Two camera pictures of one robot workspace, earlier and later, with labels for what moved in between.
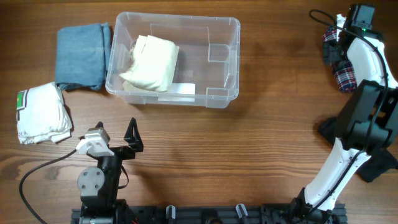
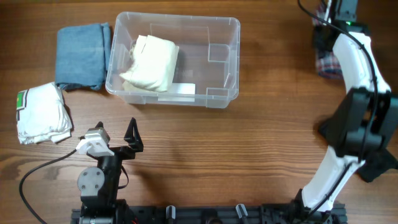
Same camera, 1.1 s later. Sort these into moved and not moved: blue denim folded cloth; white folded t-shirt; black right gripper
Moved: black right gripper
Not moved: blue denim folded cloth; white folded t-shirt
